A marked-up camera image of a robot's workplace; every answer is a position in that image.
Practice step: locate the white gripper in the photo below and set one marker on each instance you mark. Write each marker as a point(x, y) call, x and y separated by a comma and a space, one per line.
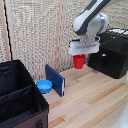
point(83, 47)

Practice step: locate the red plastic cup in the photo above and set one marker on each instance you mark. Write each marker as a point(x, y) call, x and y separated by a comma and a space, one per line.
point(79, 61)

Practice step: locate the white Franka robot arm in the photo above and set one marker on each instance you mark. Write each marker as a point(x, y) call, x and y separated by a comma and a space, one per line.
point(92, 20)

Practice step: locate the black hard case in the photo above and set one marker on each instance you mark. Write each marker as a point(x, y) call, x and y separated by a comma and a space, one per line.
point(110, 55)

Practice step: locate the dark blue book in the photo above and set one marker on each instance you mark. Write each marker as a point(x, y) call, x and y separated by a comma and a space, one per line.
point(55, 80)

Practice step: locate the blue plastic bowl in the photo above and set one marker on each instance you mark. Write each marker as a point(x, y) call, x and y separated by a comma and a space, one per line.
point(44, 86)

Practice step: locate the black fabric storage box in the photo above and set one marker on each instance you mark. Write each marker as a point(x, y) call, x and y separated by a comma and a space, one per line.
point(18, 96)

